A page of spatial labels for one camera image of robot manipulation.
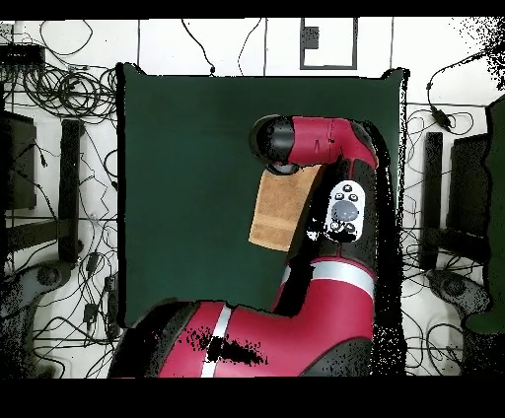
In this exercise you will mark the tan terry towel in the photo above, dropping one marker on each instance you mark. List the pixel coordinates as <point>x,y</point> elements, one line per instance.
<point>276,209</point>

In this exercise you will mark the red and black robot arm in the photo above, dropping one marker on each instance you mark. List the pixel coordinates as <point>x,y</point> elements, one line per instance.
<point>315,315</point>

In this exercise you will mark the black flat panel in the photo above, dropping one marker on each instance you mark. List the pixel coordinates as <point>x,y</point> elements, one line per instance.
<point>469,185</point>

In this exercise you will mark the dark green table cloth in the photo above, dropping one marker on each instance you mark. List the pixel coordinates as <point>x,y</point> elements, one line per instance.
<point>177,157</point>

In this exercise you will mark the black power adapter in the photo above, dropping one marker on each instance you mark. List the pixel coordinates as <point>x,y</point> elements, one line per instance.
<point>92,262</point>
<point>90,312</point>

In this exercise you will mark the black power strip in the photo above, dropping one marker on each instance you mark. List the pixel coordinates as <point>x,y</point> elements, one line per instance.
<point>113,315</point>

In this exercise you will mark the small dark grey square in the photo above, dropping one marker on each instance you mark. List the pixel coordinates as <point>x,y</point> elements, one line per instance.
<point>310,37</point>

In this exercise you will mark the black upright bar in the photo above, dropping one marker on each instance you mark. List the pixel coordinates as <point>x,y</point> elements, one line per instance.
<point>433,177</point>
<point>71,189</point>

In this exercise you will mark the black horizontal beam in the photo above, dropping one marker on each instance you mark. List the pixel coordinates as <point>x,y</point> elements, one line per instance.
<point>453,242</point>
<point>35,234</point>

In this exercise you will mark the dark grey stand base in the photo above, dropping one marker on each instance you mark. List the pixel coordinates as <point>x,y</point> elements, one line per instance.
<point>47,276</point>
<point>457,288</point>

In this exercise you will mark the black square cabinet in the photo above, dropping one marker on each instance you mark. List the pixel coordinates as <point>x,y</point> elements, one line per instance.
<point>19,165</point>

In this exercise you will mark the dark green cloth cover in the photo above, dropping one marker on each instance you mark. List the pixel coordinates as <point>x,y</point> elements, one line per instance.
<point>498,197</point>

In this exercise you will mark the grey square frame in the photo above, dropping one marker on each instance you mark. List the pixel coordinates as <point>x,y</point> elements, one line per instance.
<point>327,67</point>

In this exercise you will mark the black switch box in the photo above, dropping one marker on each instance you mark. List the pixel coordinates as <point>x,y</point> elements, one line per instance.
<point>21,55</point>

